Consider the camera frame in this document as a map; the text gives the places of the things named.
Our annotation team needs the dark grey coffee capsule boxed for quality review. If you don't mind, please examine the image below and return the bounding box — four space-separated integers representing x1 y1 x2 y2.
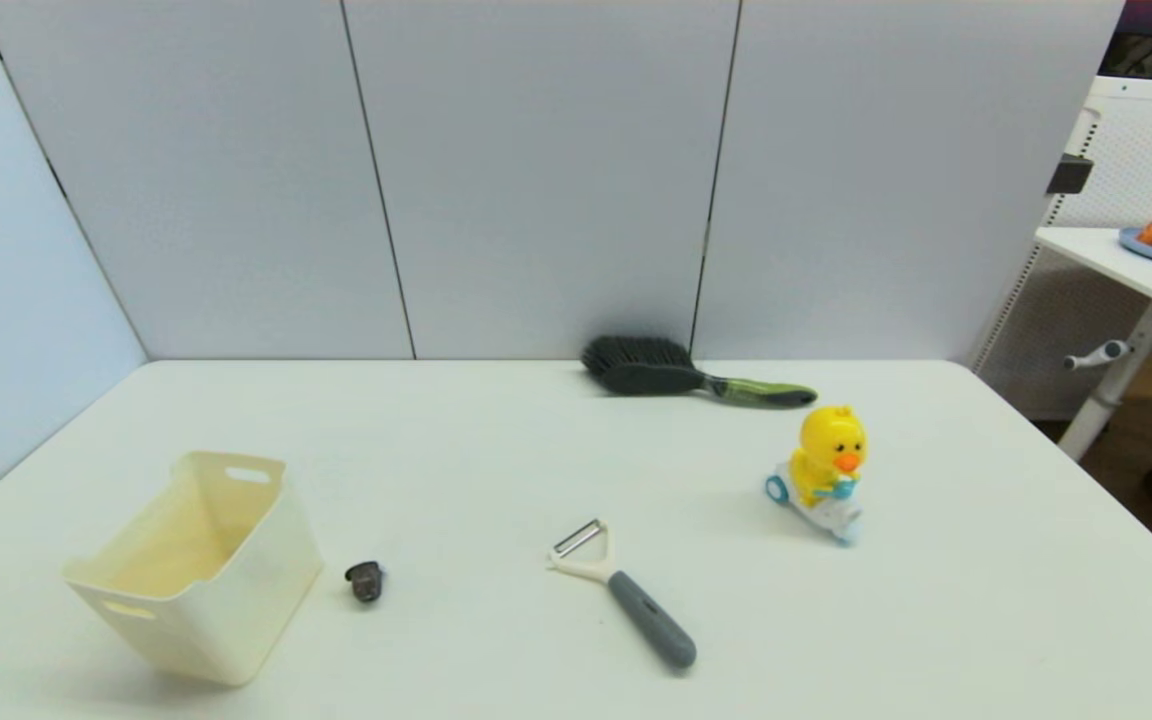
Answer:
344 561 386 603

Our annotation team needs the yellow duck scooter toy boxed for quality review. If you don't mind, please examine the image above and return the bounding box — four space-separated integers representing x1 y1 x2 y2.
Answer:
764 404 869 547

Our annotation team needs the cream plastic storage bin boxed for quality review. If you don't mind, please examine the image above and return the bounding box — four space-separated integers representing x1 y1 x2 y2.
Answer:
62 451 325 687

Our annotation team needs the black panel clamp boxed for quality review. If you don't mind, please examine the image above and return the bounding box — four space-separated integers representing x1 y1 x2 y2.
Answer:
1047 155 1094 196

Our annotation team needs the white side table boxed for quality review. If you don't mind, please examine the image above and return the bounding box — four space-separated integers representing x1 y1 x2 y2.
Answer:
1036 226 1152 461

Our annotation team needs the white pegboard panel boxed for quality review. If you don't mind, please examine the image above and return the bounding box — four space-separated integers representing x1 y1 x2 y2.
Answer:
971 75 1152 421

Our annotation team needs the black brush green handle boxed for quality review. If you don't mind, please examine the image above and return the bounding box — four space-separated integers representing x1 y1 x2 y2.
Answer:
581 335 819 410

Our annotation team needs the white peeler grey handle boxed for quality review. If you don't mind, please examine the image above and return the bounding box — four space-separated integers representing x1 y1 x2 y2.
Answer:
547 519 698 672

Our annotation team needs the grey table crank handle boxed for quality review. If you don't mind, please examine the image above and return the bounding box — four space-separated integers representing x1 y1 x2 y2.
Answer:
1064 340 1133 371

